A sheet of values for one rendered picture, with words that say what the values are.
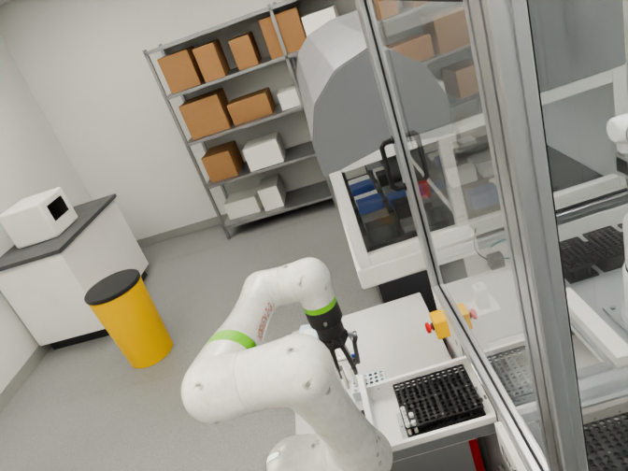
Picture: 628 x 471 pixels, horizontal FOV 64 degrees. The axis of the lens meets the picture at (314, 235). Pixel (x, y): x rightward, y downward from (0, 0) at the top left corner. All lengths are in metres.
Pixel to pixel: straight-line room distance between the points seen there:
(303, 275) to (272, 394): 0.44
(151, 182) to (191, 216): 0.57
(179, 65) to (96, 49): 1.05
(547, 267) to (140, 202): 5.63
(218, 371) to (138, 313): 2.92
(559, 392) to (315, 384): 0.37
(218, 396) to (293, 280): 0.44
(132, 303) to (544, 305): 3.29
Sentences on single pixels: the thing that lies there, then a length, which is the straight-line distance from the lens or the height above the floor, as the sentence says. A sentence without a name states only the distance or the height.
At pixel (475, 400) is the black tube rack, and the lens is 1.54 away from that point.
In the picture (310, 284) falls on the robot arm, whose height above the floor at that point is 1.39.
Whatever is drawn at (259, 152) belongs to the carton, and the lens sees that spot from 5.09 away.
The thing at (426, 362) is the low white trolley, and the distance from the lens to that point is 1.89.
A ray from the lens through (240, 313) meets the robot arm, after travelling 1.14.
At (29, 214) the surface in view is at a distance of 4.73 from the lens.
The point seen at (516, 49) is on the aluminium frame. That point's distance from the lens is 0.62.
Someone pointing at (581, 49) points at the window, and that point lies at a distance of 0.67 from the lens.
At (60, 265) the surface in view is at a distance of 4.50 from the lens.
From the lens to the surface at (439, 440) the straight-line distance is 1.51.
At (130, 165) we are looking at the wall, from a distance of 6.01.
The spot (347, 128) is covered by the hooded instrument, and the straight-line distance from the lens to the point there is 1.97.
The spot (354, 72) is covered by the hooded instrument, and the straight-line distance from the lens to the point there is 1.94.
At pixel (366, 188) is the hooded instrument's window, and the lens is 2.08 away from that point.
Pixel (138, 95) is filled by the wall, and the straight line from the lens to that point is 5.74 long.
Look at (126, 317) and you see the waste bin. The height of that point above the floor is 0.46.
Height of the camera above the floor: 2.02
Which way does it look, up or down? 25 degrees down
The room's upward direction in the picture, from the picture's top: 20 degrees counter-clockwise
